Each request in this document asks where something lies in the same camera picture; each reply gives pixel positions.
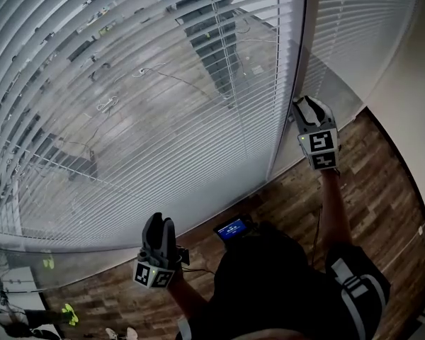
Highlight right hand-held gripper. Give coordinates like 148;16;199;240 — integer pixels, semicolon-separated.
292;96;341;172

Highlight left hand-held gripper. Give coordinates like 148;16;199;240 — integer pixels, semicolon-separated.
132;212;191;290

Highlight person's right forearm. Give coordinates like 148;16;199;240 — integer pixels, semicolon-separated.
318;166;355;258

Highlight person's left forearm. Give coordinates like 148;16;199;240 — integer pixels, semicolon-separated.
164;266;217;320

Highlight black device with blue screen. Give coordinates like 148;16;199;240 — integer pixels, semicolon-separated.
212;215;256;244

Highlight black office chair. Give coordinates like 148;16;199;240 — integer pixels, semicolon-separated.
157;0;242;101

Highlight person's black shirt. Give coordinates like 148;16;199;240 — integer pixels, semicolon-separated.
175;221;392;340

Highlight grey window frame post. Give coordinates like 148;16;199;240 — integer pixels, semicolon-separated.
267;0;322;183

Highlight grey harness strap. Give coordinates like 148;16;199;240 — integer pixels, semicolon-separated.
331;256;387;340

